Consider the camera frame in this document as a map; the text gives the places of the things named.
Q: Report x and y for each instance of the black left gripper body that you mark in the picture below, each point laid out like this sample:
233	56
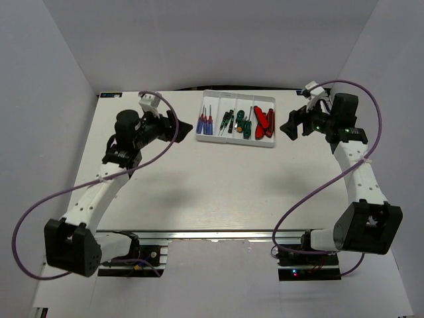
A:
153	128

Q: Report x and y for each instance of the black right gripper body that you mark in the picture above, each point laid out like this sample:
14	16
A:
316	120

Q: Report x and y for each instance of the blue handled screwdriver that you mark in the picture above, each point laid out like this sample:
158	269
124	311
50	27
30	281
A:
209	123
200	121

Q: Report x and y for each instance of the red curved utility knife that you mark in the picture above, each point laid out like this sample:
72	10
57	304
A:
262	123

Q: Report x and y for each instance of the small black precision screwdriver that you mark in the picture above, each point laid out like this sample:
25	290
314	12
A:
222	124

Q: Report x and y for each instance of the black green precision screwdriver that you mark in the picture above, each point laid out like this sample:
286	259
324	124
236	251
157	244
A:
231	122

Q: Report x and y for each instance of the long green screwdriver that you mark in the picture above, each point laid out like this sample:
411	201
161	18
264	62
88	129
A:
247	126

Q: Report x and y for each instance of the stubby green orange screwdriver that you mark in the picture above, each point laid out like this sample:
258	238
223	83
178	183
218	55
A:
240	116

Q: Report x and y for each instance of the red handled thin screwdriver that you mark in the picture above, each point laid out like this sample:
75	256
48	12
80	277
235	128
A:
205	128

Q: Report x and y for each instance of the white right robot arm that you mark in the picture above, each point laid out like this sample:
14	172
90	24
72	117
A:
369	223

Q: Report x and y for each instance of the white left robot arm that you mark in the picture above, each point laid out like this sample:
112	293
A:
72	242

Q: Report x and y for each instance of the white compartment tray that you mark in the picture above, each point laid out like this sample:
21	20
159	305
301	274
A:
222	102

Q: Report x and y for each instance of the blue table label left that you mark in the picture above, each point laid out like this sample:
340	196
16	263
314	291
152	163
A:
111	95

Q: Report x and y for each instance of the aluminium rail frame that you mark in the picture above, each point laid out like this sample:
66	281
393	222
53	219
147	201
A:
209	190

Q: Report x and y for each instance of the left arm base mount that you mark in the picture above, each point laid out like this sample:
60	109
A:
142	256

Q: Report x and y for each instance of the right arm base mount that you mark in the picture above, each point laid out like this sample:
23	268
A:
305	268

